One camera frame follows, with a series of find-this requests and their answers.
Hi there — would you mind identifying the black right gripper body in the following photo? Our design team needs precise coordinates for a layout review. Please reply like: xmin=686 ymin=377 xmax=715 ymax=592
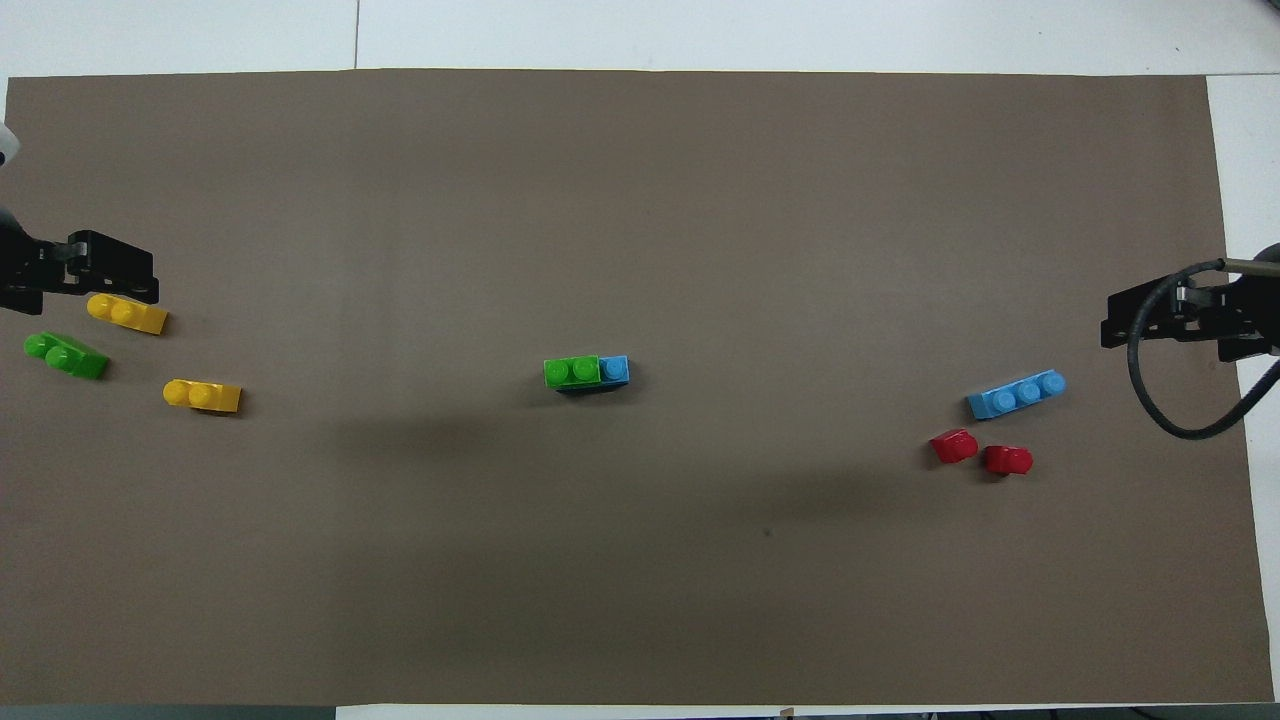
xmin=1179 ymin=243 xmax=1280 ymax=363

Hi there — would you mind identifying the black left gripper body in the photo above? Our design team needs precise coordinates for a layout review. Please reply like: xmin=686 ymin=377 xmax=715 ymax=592
xmin=0 ymin=226 xmax=77 ymax=315

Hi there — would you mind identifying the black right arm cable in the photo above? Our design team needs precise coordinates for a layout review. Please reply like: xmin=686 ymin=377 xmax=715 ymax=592
xmin=1126 ymin=257 xmax=1280 ymax=442

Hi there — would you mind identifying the green two-stud toy brick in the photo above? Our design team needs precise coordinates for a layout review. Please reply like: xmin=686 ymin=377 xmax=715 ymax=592
xmin=542 ymin=356 xmax=602 ymax=390
xmin=23 ymin=332 xmax=110 ymax=381

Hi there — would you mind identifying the blue three-stud toy brick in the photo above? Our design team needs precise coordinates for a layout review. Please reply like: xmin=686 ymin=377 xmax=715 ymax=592
xmin=965 ymin=370 xmax=1068 ymax=422
xmin=553 ymin=354 xmax=632 ymax=395

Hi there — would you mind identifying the brown table mat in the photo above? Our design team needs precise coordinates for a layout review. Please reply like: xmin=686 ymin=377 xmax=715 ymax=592
xmin=0 ymin=68 xmax=1275 ymax=707

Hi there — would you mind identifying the yellow two-stud toy brick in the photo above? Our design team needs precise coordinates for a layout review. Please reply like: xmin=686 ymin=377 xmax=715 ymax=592
xmin=162 ymin=378 xmax=243 ymax=415
xmin=86 ymin=292 xmax=170 ymax=336

